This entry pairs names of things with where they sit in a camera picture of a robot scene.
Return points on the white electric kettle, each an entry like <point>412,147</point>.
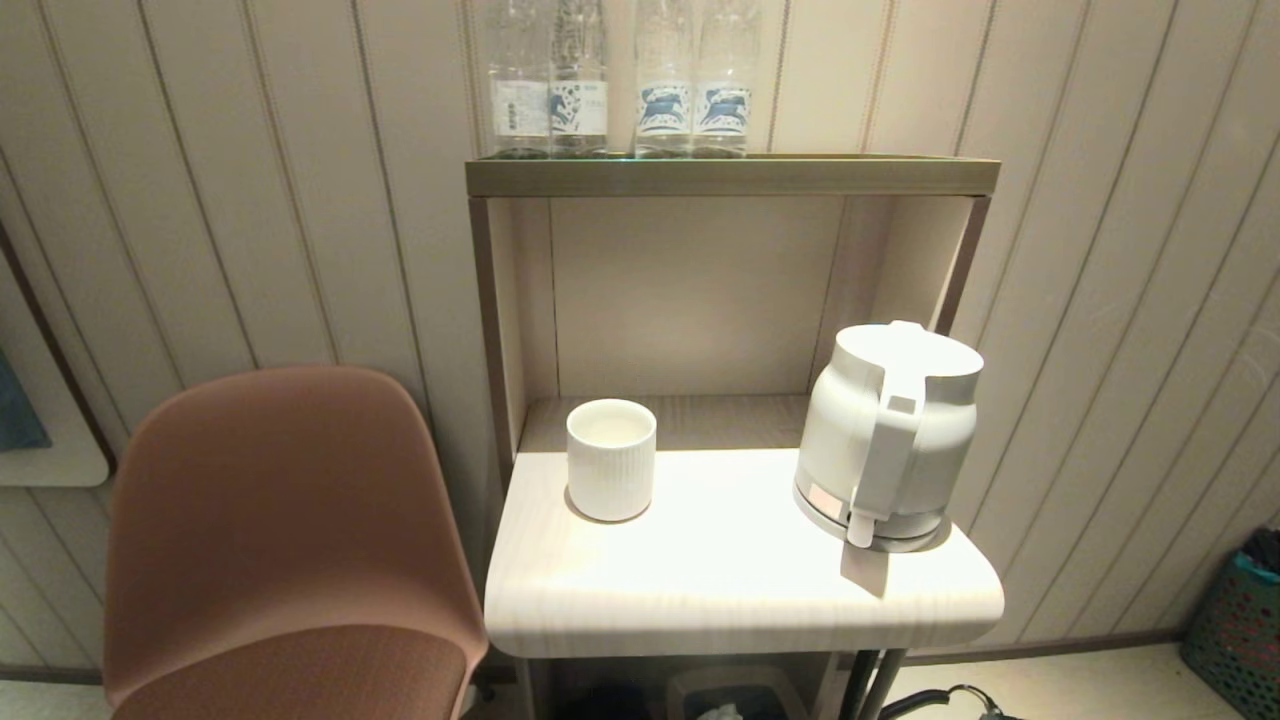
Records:
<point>860,410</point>

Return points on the white ribbed ceramic cup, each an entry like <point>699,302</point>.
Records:
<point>611,470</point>

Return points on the beige shelf side table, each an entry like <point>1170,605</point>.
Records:
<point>700,570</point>

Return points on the clear bottle blue horse label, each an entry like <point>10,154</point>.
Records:
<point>664,110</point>
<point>724,110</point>

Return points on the clear bottle blue patterned label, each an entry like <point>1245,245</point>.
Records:
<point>579,110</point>

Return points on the clear bottle white text label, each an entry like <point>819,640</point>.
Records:
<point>519,110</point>

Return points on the white round kettle base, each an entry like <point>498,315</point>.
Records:
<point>915,544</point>

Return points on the grey trash bin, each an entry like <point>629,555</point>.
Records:
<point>680,695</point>

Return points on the white crumpled paper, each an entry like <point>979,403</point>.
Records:
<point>720,712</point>

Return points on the pink shell chair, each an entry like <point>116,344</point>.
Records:
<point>280,520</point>

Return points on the blue cloth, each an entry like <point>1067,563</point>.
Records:
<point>18,410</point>

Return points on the green mesh basket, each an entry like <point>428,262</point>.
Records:
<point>1235,640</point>

